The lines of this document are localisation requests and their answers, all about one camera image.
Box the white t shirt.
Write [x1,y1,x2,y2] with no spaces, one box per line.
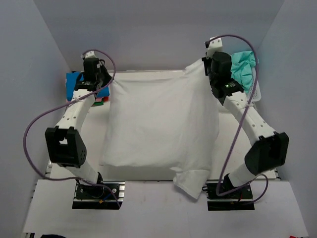
[99,60,219,199]

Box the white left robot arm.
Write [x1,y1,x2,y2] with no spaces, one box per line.
[45,63,111,198]

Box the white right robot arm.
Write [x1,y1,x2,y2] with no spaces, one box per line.
[202,52,289,198]

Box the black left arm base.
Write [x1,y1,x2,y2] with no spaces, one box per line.
[72,181,125,210]

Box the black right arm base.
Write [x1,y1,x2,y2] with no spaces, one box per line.
[202,182,255,211]

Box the blue folded t shirt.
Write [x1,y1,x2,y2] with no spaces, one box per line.
[65,71,110,101]

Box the teal crumpled t shirt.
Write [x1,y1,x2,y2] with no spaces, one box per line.
[231,51,256,94]

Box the green folded t shirt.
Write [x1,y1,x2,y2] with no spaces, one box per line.
[92,101,104,107]

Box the white plastic basket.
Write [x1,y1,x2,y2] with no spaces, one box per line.
[247,67,262,103]

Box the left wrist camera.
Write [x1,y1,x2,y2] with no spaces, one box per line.
[82,51,101,74]

